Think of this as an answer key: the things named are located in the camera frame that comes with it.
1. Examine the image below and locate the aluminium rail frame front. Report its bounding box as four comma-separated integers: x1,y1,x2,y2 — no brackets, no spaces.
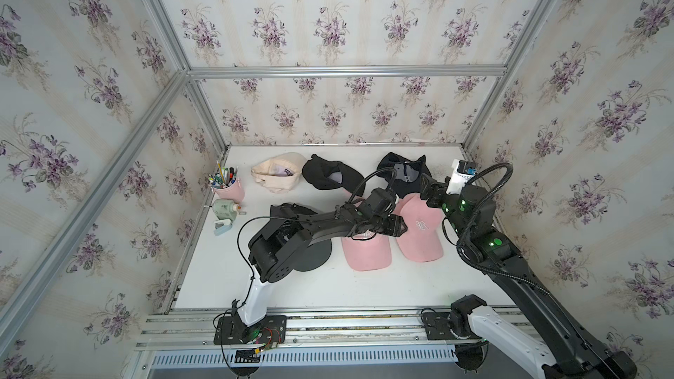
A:
125,306,591,379

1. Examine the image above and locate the beige cap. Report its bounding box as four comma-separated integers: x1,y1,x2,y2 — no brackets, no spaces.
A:
250,153,307,194

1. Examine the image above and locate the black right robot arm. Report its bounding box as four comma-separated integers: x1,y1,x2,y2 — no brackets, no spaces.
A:
421,163,638,378

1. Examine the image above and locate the black cap back right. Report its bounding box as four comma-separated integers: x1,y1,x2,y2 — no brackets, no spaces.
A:
377,153,432,198

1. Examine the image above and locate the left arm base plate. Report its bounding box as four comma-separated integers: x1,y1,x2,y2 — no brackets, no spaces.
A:
212,312,288,346

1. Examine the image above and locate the black cap back middle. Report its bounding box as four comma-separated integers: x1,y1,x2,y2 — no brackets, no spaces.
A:
302,154,365,197

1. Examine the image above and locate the pink cap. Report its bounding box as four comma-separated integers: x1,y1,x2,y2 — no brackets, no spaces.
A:
394,193,444,262
341,198,393,273

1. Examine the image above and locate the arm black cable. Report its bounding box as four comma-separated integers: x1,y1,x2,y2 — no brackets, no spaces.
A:
231,167,398,317
455,161,551,296

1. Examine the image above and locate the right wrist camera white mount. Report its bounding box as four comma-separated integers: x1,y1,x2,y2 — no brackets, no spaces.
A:
446,159,477,195

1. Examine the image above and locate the green tape dispenser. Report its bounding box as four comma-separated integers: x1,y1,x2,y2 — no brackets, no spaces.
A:
211,198,242,222

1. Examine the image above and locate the pink pen cup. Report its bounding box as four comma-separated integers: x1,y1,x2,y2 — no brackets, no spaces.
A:
207,162,245,204

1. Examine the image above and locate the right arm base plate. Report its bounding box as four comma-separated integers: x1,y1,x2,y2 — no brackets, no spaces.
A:
419,308,484,342

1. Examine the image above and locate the black cap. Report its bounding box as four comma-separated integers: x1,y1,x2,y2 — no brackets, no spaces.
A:
377,153,432,198
302,154,365,197

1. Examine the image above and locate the dark grey baseball cap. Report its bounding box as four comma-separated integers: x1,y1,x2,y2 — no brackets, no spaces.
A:
270,203,333,272

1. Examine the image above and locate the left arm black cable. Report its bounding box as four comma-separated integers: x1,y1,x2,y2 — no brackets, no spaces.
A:
231,167,398,317

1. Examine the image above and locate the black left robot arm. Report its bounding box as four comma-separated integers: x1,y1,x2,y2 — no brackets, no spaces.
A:
233,188,408,326

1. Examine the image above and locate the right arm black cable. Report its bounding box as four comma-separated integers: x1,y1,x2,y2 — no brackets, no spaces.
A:
455,161,551,296

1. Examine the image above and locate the small blue white object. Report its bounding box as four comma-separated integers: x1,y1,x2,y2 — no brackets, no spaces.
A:
213,219,233,236

